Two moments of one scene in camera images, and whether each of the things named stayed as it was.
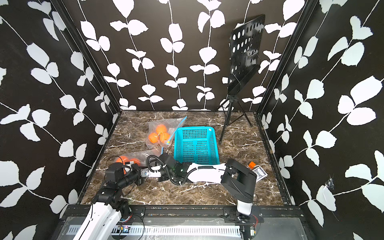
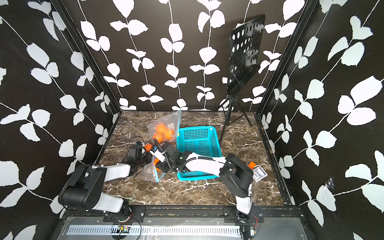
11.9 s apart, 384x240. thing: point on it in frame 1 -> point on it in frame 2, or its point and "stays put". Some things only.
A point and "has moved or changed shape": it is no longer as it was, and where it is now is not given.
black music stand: x=246 y=53 stays put
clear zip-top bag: x=141 y=157 has moved or changed shape
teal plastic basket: x=197 y=145 stays put
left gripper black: x=136 y=168 -> x=149 y=158
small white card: x=260 y=173 stays put
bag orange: x=164 y=136 -> x=168 y=133
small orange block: x=252 y=164 stays put
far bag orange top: x=161 y=128 stays put
